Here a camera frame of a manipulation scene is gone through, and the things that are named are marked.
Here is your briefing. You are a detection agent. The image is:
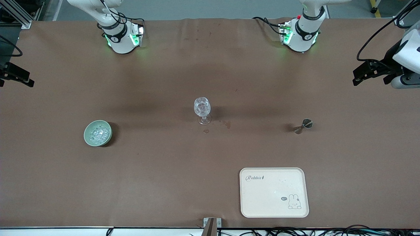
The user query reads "steel double jigger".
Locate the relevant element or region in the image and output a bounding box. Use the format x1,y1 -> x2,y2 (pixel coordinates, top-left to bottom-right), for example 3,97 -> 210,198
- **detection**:
293,119 -> 313,134

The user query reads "clear ice cubes pile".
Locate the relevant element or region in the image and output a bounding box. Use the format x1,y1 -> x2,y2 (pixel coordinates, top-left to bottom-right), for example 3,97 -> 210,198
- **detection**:
89,125 -> 110,145

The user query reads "left arm base connector plate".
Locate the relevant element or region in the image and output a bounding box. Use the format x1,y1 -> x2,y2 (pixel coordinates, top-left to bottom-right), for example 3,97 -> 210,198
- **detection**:
279,22 -> 293,45

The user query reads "right arm base connector plate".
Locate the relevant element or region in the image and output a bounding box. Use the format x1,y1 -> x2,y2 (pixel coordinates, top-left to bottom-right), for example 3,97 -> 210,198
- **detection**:
131,24 -> 145,47

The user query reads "clear wine glass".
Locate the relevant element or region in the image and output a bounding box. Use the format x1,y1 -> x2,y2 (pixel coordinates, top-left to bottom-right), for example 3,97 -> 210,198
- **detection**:
194,97 -> 212,126

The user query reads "green ceramic bowl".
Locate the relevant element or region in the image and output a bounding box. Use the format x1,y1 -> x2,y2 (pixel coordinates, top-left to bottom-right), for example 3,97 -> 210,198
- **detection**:
84,120 -> 113,147

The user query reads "cream rabbit print tray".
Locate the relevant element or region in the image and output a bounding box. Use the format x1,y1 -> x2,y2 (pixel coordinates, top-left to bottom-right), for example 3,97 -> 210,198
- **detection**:
240,167 -> 309,218

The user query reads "brown table mat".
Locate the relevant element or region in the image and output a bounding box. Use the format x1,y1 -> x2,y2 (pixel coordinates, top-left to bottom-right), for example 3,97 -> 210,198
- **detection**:
0,18 -> 420,229

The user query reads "right arm wrist black cable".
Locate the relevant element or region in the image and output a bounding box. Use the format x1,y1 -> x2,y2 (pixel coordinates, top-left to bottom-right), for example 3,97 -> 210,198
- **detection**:
0,34 -> 23,57

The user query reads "arm wrist black cable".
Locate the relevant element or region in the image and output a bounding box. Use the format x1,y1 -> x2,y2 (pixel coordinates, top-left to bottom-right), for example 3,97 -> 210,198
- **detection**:
357,0 -> 420,63
0,34 -> 23,57

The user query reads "left arm wrist black cable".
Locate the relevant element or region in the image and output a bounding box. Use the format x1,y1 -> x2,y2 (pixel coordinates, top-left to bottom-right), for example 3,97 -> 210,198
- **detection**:
357,0 -> 420,63

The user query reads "aluminium frame with dark gear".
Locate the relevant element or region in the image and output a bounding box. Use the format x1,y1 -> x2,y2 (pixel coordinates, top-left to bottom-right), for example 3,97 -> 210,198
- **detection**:
0,0 -> 45,29

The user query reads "left arm base black cable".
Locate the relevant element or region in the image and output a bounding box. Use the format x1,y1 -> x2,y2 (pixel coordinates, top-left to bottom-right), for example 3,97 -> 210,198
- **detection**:
252,16 -> 283,35

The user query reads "arm base black cable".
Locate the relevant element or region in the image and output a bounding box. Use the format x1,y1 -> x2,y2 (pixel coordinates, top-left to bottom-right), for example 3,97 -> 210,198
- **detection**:
252,16 -> 283,35
97,0 -> 145,28

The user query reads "right arm base black cable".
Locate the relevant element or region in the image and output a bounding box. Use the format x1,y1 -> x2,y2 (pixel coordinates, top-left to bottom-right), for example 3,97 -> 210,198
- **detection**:
97,0 -> 145,28

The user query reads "white table edge rail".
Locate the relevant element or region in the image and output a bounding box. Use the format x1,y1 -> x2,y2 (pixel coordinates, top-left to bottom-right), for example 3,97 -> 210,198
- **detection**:
0,227 -> 204,236

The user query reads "black cable bundle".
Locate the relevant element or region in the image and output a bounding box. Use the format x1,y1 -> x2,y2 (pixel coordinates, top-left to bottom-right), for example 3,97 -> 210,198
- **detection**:
189,225 -> 420,236

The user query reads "grey metal bracket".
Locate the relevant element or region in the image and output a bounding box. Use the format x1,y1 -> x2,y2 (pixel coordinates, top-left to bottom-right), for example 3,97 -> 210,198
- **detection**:
203,218 -> 222,236

